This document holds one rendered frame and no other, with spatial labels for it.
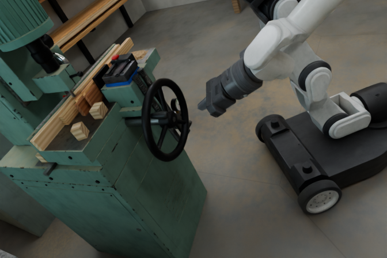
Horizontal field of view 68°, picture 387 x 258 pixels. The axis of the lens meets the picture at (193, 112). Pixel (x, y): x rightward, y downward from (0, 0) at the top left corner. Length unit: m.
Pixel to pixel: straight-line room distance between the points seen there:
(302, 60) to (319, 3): 0.59
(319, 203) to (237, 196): 0.44
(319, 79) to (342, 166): 0.48
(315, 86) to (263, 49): 0.64
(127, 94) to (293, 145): 0.95
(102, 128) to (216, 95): 0.42
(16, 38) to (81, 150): 0.37
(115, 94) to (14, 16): 0.37
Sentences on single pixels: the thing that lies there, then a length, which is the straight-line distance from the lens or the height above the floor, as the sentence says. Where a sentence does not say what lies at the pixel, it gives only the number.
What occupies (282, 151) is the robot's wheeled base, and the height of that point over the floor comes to 0.19.
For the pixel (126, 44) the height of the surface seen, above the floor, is 0.93.
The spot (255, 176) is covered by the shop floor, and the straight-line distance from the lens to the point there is 1.75.
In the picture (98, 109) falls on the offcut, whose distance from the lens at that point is 1.00.
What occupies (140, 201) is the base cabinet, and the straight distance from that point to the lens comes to 1.18.
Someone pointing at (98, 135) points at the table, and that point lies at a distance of 0.98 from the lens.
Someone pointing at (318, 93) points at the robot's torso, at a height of 0.57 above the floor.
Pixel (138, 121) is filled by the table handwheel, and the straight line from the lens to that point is 1.04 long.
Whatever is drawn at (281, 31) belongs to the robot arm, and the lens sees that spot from 0.65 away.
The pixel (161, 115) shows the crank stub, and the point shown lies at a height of 0.91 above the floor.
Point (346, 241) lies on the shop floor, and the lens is 1.54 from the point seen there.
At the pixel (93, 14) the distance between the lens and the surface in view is 3.79.
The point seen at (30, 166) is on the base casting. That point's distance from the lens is 1.27.
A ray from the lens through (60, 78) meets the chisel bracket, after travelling 1.05.
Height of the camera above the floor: 1.39
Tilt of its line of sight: 37 degrees down
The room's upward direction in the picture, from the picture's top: 25 degrees counter-clockwise
